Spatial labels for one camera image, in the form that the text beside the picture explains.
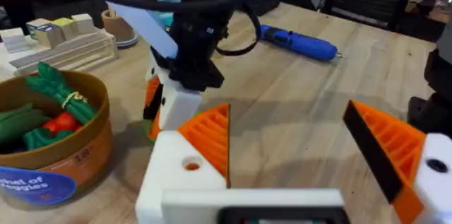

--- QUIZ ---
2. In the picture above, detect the thin black looped cable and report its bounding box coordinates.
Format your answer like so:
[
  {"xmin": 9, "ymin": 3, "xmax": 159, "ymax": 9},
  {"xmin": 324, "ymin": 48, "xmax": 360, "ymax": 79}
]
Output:
[{"xmin": 215, "ymin": 4, "xmax": 263, "ymax": 57}]

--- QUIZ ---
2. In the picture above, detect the white orange left gripper left finger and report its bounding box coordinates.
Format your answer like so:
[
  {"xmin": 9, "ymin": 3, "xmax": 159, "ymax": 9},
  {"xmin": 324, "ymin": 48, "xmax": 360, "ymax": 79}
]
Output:
[{"xmin": 135, "ymin": 102, "xmax": 232, "ymax": 224}]

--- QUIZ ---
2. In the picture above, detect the finger of the white orange right gripper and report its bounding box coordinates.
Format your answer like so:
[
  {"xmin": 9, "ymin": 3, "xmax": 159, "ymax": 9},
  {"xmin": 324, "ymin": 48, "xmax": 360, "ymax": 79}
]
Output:
[
  {"xmin": 142, "ymin": 64, "xmax": 165, "ymax": 141},
  {"xmin": 157, "ymin": 66, "xmax": 203, "ymax": 132}
]

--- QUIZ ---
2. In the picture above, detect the brown tub of toy vegetables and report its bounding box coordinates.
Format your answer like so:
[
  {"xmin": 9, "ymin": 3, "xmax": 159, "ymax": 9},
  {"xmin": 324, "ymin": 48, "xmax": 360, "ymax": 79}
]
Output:
[{"xmin": 0, "ymin": 61, "xmax": 114, "ymax": 211}]

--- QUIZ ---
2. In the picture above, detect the flat upright wrist plate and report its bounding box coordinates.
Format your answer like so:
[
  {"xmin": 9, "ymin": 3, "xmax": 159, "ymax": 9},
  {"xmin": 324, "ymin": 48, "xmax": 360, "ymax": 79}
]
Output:
[{"xmin": 87, "ymin": 0, "xmax": 179, "ymax": 59}]

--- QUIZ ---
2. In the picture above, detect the brown cylindrical cup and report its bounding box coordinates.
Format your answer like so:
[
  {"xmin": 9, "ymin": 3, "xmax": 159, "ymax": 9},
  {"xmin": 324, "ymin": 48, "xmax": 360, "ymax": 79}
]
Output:
[{"xmin": 100, "ymin": 8, "xmax": 139, "ymax": 49}]

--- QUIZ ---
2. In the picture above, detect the white orange left gripper right finger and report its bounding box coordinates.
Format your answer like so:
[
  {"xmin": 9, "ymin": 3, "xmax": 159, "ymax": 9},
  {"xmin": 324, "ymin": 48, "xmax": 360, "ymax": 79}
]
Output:
[{"xmin": 342, "ymin": 99, "xmax": 452, "ymax": 224}]

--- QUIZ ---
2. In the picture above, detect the blue electric screwdriver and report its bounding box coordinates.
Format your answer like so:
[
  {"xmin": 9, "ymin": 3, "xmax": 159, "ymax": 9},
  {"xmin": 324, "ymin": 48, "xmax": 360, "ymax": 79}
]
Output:
[{"xmin": 259, "ymin": 23, "xmax": 345, "ymax": 63}]

